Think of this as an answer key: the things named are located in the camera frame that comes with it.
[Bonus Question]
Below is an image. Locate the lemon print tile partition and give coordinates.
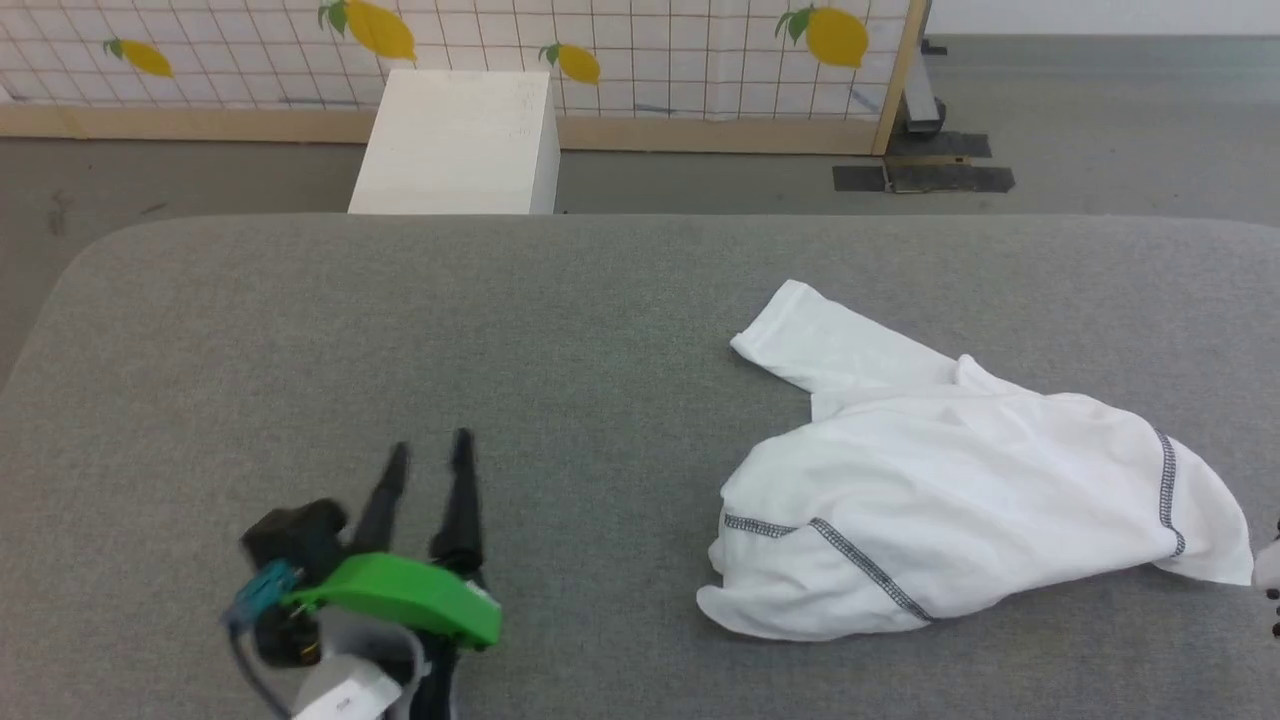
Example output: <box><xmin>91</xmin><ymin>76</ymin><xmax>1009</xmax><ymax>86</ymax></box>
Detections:
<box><xmin>0</xmin><ymin>0</ymin><xmax>931</xmax><ymax>157</ymax></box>

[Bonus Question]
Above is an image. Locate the grey metal partition foot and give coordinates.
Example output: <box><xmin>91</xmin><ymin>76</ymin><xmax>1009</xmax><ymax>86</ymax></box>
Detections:
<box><xmin>903</xmin><ymin>0</ymin><xmax>947</xmax><ymax>137</ymax></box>

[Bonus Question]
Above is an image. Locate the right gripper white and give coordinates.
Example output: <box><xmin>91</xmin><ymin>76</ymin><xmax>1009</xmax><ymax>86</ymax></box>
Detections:
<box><xmin>1252</xmin><ymin>518</ymin><xmax>1280</xmax><ymax>639</ymax></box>

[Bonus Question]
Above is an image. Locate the white rectangular box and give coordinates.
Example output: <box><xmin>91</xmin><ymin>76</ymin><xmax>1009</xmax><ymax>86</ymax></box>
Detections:
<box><xmin>347</xmin><ymin>68</ymin><xmax>562</xmax><ymax>216</ymax></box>

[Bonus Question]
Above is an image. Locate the white garment with dark stitching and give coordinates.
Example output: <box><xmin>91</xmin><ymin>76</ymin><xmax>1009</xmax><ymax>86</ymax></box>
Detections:
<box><xmin>696</xmin><ymin>279</ymin><xmax>1255</xmax><ymax>642</ymax></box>

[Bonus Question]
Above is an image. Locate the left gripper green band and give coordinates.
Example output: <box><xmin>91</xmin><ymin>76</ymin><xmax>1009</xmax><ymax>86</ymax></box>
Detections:
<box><xmin>282</xmin><ymin>428</ymin><xmax>503</xmax><ymax>653</ymax></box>

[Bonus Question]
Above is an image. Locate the white plain partition panel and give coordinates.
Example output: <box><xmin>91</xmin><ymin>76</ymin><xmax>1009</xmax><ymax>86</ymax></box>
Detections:
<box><xmin>928</xmin><ymin>0</ymin><xmax>1280</xmax><ymax>38</ymax></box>

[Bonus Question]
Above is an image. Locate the grey left arm cable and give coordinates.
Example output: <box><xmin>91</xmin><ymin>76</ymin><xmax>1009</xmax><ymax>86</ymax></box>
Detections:
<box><xmin>222</xmin><ymin>598</ymin><xmax>293</xmax><ymax>720</ymax></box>

